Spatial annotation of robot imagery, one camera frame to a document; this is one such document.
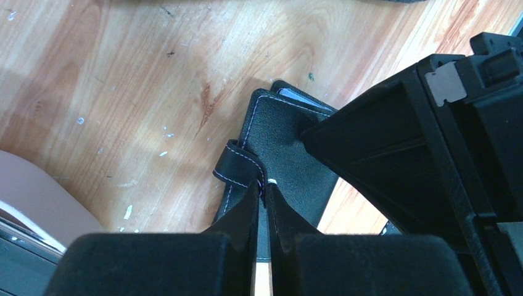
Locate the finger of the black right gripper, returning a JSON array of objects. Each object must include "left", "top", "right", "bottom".
[{"left": 303, "top": 53, "right": 522, "bottom": 295}]

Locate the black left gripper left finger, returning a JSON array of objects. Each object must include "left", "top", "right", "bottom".
[{"left": 44, "top": 182, "right": 260, "bottom": 295}]

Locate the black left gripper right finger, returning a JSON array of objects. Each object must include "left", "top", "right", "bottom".
[{"left": 265, "top": 184, "right": 473, "bottom": 295}]

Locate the black card holder wallet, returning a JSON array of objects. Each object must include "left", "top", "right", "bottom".
[{"left": 212, "top": 80, "right": 340, "bottom": 262}]

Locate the pink oval card tray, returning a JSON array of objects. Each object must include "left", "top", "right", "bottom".
[{"left": 1, "top": 151, "right": 105, "bottom": 253}]

